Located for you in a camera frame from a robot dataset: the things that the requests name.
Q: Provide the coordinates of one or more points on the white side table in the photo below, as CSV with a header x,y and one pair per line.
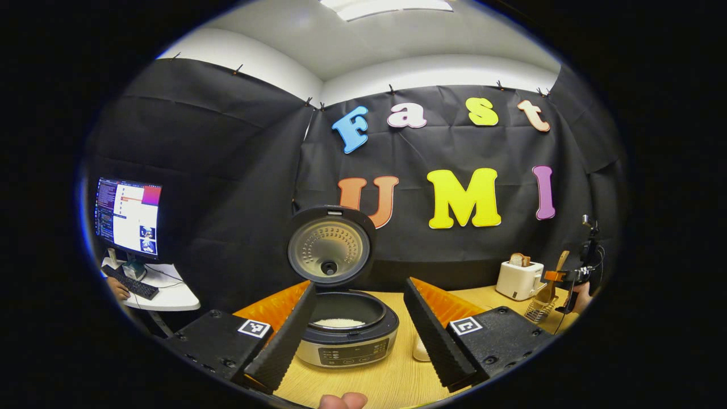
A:
x,y
170,295

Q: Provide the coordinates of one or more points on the white toaster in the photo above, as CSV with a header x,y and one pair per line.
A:
x,y
517,281

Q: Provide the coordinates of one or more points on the white raw rice heap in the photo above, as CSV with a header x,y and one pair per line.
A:
x,y
339,322

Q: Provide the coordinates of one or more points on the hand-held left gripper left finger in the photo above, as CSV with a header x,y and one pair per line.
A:
x,y
289,341

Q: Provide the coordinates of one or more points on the toasted bread slice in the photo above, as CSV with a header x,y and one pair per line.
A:
x,y
519,260

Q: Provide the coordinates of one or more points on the computer monitor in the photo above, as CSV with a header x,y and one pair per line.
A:
x,y
128,216

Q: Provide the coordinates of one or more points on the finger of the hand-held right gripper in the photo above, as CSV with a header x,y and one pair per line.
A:
x,y
555,276

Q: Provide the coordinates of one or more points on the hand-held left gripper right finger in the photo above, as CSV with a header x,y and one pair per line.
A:
x,y
434,341

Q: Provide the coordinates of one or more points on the black keyboard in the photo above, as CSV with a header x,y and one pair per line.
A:
x,y
132,284

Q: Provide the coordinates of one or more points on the wooden spoon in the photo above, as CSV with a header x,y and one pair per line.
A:
x,y
548,294

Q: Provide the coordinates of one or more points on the dark grey rice cooker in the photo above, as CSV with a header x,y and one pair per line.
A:
x,y
329,244

